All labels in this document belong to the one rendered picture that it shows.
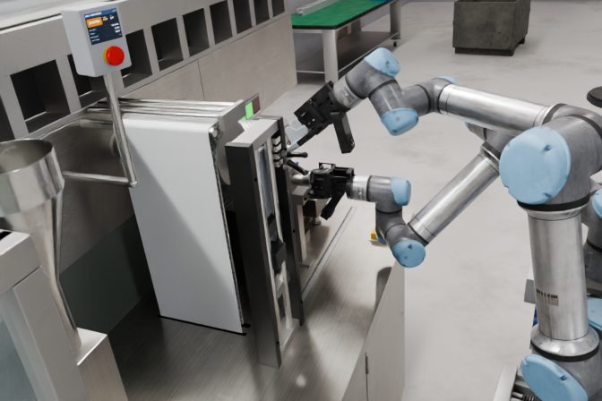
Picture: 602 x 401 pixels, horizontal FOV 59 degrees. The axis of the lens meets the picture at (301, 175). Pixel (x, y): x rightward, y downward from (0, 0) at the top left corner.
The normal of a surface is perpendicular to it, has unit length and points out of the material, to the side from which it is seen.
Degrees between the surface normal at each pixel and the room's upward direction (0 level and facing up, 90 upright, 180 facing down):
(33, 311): 90
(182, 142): 90
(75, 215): 90
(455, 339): 0
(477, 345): 0
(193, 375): 0
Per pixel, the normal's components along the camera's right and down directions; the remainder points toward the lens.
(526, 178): -0.85, 0.18
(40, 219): 0.74, 0.49
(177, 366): -0.08, -0.90
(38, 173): 0.91, 0.11
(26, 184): 0.75, 0.23
